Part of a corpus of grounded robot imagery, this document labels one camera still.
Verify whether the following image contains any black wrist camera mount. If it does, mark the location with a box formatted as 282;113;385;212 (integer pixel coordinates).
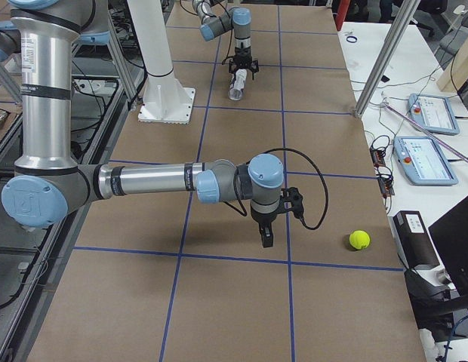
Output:
279;187;304;221

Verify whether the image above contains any black camera cable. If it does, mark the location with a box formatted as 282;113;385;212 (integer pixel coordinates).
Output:
263;147;331;231

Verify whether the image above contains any clear plastic ball tube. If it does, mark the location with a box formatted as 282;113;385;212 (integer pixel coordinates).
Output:
228;69;247;101

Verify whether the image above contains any black box with label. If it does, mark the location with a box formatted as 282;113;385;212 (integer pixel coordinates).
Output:
392;210;439;270

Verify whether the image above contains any near teach pendant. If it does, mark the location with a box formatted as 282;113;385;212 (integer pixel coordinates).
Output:
393;137;458;186

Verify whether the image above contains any aluminium frame post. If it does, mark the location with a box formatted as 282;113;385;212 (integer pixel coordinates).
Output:
353;0;420;118

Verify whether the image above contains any aluminium side frame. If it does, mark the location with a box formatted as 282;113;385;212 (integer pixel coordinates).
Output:
0;1;141;361

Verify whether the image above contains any far teach pendant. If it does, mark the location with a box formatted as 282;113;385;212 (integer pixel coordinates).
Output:
408;94;460;136

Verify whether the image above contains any yellow tennis ball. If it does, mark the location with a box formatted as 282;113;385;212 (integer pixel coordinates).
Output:
349;230;371;250

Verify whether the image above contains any teach pendant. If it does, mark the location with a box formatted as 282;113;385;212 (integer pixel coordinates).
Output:
393;137;458;186
408;94;460;136

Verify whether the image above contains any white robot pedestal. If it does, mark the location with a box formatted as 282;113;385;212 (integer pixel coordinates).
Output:
128;0;196;124

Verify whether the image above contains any black computer monitor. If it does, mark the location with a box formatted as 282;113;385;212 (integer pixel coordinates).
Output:
405;196;468;328

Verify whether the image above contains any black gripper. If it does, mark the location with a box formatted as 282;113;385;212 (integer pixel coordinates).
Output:
229;47;260;80
251;211;277;247

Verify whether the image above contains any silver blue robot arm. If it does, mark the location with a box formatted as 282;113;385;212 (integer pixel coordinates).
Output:
2;1;288;247
192;0;259;79

